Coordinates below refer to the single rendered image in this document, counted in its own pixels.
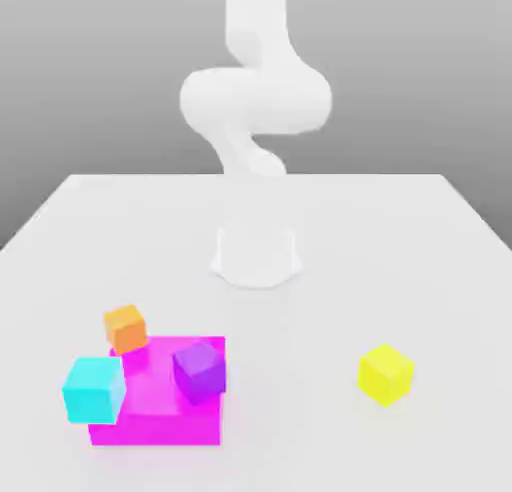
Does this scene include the small cyan cube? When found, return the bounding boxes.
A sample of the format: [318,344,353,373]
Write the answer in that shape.
[61,356,128,426]

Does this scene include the large magenta box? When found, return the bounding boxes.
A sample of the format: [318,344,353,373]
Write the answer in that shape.
[87,335,227,448]

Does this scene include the small orange cube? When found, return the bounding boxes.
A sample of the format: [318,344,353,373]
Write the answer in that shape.
[102,303,149,357]

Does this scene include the small purple cube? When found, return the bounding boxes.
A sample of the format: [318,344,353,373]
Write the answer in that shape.
[172,340,227,406]

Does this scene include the small yellow cube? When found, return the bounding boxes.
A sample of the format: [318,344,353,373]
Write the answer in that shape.
[356,342,416,409]

